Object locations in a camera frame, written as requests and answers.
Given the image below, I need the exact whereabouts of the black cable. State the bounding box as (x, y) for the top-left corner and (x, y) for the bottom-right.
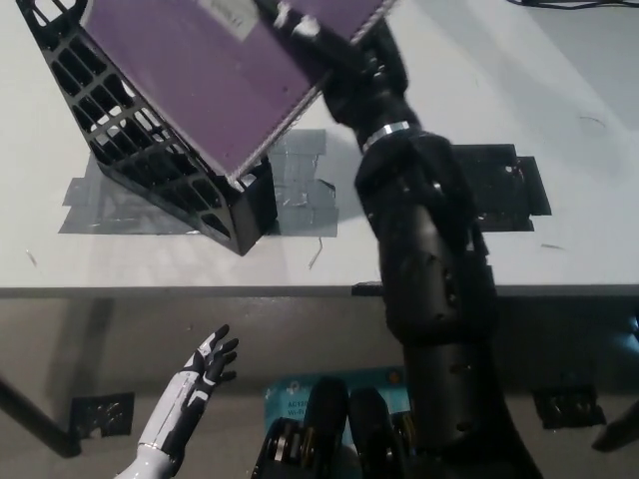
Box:
(508, 0), (639, 10)

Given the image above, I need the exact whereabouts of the purple spiral notebook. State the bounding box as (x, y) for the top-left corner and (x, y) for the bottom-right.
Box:
(82, 0), (400, 189)

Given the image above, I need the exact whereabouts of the teal cardboard router box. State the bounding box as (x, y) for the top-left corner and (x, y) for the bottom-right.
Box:
(264, 366), (413, 435)

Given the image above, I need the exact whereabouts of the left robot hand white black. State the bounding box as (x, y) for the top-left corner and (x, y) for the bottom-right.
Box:
(137, 324), (240, 461)

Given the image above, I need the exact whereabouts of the grey duct tape patch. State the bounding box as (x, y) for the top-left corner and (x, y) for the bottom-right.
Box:
(58, 128), (340, 237)

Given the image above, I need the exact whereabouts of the black floor tape patch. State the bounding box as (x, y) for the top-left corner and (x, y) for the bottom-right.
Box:
(531, 383), (608, 430)
(69, 391), (136, 440)

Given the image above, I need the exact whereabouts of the black chair leg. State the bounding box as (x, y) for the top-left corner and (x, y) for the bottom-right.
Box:
(591, 408), (639, 453)

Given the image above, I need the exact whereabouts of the black lattice magazine file holder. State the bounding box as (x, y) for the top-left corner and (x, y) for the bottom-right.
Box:
(14, 0), (279, 256)

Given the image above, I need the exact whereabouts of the black tape square patch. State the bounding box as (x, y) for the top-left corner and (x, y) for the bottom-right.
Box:
(451, 143), (553, 232)

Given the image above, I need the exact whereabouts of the black metal table leg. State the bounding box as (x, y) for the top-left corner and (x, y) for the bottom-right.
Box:
(0, 373), (84, 459)

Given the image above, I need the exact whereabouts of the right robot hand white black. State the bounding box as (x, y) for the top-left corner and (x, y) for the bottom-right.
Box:
(257, 0), (418, 151)

